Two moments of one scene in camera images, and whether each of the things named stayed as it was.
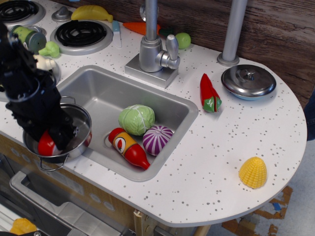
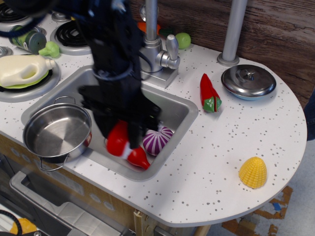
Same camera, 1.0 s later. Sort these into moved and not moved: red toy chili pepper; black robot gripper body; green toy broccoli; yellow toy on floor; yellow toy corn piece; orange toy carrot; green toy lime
Moved: black robot gripper body
Not moved: red toy chili pepper; orange toy carrot; green toy broccoli; yellow toy corn piece; green toy lime; yellow toy on floor
